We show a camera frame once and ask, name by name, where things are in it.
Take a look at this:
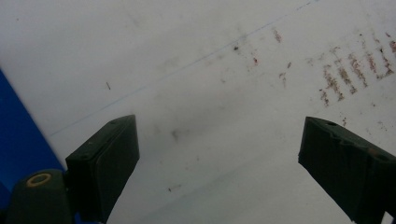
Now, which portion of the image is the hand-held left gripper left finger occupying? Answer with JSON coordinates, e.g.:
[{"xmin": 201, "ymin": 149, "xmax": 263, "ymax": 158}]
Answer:
[{"xmin": 64, "ymin": 114, "xmax": 140, "ymax": 224}]

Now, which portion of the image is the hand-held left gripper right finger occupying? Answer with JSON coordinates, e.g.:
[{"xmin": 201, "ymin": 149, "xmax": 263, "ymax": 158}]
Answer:
[{"xmin": 297, "ymin": 116, "xmax": 396, "ymax": 224}]

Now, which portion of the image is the blue carton box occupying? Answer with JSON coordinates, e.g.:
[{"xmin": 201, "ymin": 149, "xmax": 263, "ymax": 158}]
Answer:
[{"xmin": 0, "ymin": 68, "xmax": 67, "ymax": 224}]

